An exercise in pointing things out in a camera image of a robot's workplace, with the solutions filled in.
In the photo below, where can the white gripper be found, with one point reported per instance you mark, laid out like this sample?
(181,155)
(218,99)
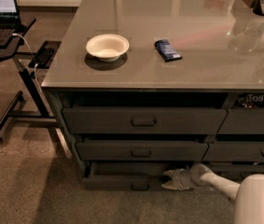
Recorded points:
(185,180)

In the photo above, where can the grey drawer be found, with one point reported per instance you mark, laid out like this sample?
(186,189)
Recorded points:
(140,150)
(128,175)
(243,121)
(235,151)
(236,172)
(146,120)

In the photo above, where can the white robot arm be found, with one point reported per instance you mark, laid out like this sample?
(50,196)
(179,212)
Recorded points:
(248,196)

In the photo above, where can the grey drawer cabinet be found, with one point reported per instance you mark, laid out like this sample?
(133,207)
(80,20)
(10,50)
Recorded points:
(143,86)

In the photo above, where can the chips bag in drawer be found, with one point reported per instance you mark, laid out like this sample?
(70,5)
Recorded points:
(250,100)

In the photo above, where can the blue snack packet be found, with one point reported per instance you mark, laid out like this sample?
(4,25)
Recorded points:
(167,51)

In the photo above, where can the white bowl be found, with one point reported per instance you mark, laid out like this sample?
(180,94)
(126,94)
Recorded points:
(107,48)

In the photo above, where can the black phone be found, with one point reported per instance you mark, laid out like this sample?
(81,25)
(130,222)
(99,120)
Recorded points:
(43,56)

